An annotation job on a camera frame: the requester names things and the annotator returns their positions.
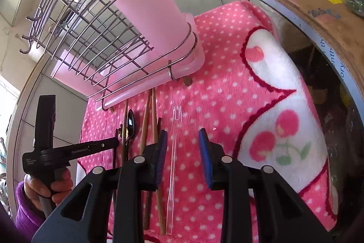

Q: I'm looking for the cardboard sheet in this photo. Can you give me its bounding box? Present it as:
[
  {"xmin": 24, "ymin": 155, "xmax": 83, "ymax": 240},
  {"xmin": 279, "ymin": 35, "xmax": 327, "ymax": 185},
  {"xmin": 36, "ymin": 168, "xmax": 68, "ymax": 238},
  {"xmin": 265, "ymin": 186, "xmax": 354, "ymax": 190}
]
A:
[{"xmin": 237, "ymin": 0, "xmax": 364, "ymax": 95}]

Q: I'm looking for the clear plastic fork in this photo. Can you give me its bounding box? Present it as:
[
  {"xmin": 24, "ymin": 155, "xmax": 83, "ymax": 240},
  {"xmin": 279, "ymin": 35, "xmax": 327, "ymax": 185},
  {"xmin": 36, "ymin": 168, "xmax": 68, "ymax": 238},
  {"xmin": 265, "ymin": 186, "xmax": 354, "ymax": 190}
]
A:
[{"xmin": 166, "ymin": 107, "xmax": 183, "ymax": 235}]

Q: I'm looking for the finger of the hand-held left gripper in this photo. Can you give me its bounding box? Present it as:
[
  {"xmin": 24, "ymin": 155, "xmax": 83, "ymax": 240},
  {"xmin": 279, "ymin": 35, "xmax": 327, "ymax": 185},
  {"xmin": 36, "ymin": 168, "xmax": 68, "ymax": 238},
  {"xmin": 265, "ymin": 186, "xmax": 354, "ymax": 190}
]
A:
[{"xmin": 93, "ymin": 136, "xmax": 120, "ymax": 151}]

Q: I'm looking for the pink polka dot blanket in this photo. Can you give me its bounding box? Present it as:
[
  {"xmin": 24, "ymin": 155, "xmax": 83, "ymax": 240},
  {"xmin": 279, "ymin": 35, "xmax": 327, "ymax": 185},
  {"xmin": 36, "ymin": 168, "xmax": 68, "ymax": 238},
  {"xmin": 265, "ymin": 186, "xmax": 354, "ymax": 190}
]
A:
[{"xmin": 77, "ymin": 0, "xmax": 340, "ymax": 243}]

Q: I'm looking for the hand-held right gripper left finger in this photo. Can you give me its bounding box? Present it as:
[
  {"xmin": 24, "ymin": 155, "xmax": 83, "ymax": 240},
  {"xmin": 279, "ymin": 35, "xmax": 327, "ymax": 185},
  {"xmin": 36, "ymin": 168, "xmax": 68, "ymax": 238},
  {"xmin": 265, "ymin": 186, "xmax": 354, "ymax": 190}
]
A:
[{"xmin": 32, "ymin": 129, "xmax": 168, "ymax": 243}]

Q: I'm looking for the pink plastic drip tray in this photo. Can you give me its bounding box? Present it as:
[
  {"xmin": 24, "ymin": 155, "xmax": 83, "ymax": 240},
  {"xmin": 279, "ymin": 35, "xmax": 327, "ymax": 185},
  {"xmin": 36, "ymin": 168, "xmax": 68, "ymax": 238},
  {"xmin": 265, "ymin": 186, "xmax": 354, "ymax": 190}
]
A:
[{"xmin": 51, "ymin": 12, "xmax": 206, "ymax": 113}]

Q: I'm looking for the metal wire dish rack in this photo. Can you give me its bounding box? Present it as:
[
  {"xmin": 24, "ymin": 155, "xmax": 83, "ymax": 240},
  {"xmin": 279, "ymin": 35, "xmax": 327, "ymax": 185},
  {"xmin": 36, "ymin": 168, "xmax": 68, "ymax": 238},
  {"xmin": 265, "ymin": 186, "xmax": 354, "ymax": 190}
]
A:
[{"xmin": 19, "ymin": 0, "xmax": 198, "ymax": 111}]

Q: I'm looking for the black spoon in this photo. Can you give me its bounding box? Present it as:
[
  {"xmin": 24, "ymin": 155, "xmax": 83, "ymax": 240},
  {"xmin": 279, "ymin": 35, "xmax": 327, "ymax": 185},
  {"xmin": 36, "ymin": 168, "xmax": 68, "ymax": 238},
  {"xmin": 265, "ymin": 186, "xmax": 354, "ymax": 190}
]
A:
[{"xmin": 121, "ymin": 109, "xmax": 137, "ymax": 166}]

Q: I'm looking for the person's left hand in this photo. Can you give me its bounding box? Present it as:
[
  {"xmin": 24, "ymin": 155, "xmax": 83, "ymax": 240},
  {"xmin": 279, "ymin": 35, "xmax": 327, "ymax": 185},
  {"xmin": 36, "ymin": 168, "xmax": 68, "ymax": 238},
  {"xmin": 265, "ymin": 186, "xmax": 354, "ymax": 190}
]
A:
[{"xmin": 24, "ymin": 167, "xmax": 74, "ymax": 208}]

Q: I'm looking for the person's left forearm purple sleeve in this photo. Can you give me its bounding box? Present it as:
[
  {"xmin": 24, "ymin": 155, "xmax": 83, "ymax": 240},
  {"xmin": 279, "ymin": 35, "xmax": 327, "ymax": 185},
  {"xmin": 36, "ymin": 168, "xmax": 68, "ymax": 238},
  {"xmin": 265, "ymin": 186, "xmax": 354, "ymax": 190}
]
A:
[{"xmin": 15, "ymin": 181, "xmax": 46, "ymax": 233}]

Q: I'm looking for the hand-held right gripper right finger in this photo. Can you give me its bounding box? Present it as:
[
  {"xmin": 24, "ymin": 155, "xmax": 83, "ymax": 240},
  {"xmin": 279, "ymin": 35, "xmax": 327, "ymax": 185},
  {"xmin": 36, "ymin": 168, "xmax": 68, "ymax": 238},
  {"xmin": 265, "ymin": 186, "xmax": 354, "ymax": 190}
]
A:
[{"xmin": 198, "ymin": 128, "xmax": 333, "ymax": 243}]

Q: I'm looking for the pink plastic cup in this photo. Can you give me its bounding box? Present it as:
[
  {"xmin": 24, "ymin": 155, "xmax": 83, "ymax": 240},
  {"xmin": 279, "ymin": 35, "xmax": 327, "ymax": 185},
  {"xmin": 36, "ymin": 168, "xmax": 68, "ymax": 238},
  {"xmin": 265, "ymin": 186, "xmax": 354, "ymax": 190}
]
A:
[{"xmin": 106, "ymin": 0, "xmax": 197, "ymax": 61}]

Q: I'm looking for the dark brown wooden chopstick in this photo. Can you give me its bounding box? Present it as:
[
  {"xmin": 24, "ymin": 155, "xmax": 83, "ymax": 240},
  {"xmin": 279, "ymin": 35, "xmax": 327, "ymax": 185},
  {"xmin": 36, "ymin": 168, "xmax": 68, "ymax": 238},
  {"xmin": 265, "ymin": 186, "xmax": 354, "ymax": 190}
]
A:
[{"xmin": 143, "ymin": 117, "xmax": 162, "ymax": 230}]

